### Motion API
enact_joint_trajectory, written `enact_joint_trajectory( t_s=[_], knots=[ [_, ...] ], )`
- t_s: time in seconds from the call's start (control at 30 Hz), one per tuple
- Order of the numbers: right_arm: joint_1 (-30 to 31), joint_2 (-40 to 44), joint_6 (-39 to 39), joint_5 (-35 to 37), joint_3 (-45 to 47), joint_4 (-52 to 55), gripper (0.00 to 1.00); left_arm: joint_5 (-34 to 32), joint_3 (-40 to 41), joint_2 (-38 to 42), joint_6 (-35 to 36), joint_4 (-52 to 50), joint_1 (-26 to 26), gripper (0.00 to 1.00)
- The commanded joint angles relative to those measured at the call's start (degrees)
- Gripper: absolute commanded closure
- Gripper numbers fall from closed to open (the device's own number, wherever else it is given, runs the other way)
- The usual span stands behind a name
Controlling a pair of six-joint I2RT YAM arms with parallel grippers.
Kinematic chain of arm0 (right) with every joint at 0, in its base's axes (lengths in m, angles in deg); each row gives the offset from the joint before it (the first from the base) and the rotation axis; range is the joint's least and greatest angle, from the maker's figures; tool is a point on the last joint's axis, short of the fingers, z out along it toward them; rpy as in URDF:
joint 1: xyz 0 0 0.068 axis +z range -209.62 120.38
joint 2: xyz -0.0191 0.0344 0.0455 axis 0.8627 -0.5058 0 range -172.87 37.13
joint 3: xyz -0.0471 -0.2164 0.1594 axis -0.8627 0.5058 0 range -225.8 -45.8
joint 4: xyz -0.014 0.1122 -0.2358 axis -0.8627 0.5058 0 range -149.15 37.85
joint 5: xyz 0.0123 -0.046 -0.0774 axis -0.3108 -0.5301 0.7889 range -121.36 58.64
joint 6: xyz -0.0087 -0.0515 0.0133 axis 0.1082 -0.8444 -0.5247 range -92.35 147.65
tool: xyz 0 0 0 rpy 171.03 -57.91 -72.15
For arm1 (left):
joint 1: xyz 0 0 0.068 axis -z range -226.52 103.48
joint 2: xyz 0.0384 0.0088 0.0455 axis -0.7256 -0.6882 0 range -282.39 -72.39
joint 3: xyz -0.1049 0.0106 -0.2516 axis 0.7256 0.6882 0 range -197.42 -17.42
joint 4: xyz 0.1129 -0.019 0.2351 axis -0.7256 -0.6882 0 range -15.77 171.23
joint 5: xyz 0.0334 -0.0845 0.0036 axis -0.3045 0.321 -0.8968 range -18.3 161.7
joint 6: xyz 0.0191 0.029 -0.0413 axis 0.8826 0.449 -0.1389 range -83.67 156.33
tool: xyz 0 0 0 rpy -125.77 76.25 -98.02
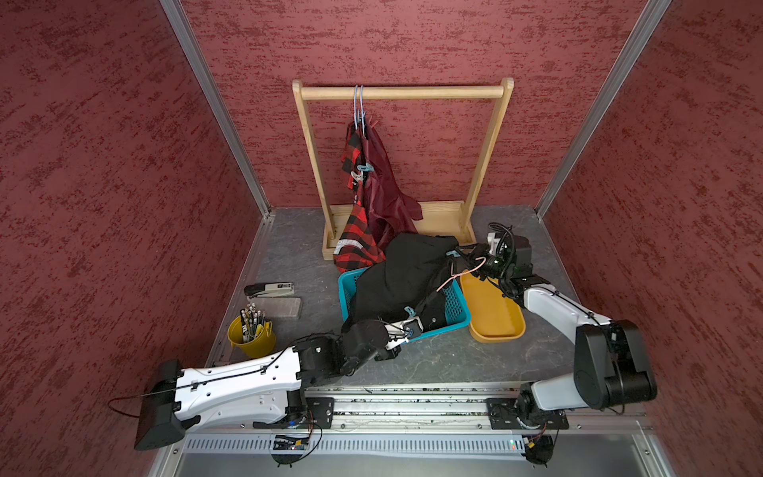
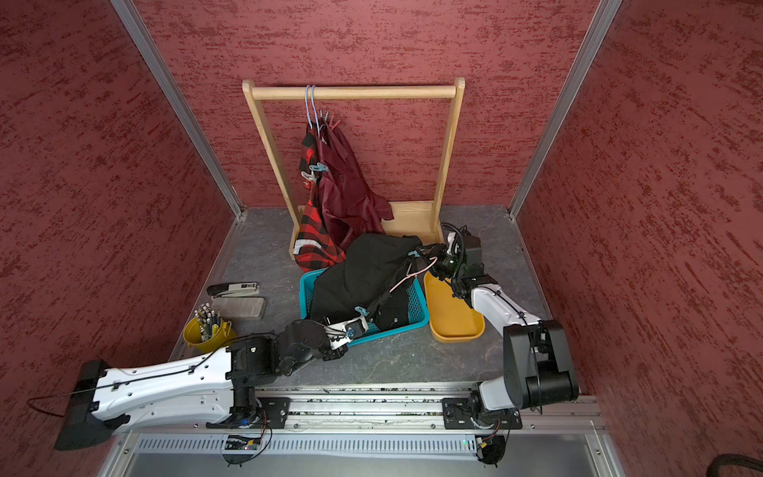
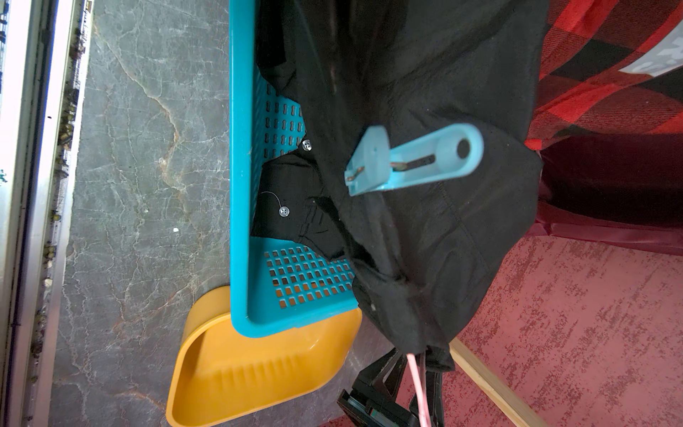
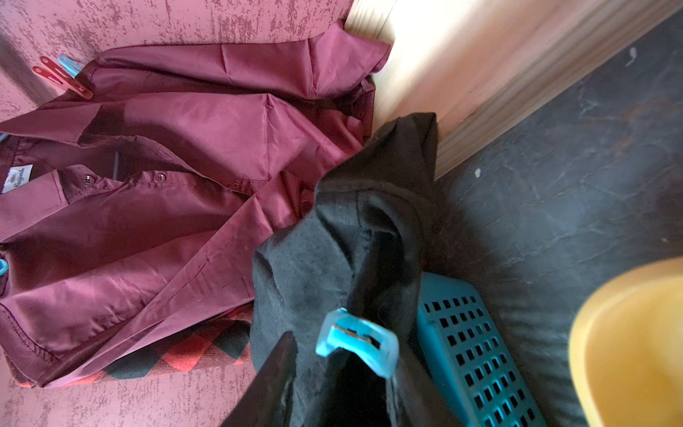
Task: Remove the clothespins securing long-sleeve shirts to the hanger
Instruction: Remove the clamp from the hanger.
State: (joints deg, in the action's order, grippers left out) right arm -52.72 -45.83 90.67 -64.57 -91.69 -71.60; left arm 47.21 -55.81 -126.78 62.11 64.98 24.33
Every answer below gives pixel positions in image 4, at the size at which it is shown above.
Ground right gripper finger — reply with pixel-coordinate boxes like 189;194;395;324
220;331;297;427

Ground teal clothespin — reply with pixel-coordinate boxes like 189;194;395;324
57;55;83;78
315;308;399;379

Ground black long-sleeve shirt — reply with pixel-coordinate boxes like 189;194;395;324
251;113;458;426

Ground red black plaid shirt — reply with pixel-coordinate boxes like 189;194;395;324
15;303;254;388

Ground teal plastic basket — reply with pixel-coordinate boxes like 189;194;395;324
416;272;547;427

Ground maroon satin shirt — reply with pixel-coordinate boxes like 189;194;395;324
1;23;391;387

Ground yellow plastic tray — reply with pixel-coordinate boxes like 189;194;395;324
568;257;682;426

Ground teal clothespin on plaid shirt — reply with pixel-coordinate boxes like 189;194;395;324
57;55;83;78

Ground wooden clothes rack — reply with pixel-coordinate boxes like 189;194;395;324
345;0;682;176

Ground red clothespin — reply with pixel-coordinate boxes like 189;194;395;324
31;56;94;101

